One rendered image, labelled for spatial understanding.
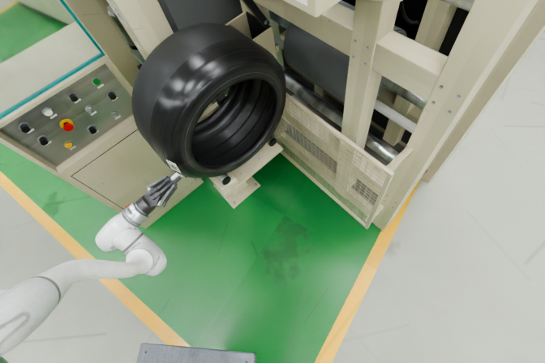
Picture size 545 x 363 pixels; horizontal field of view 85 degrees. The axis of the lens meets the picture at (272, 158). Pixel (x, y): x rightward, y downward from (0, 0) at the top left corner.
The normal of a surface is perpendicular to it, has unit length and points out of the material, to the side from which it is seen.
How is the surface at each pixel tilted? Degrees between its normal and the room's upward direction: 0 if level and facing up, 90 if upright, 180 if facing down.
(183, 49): 4
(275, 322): 0
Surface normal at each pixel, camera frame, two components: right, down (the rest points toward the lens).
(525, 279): -0.14, -0.50
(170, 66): -0.34, -0.29
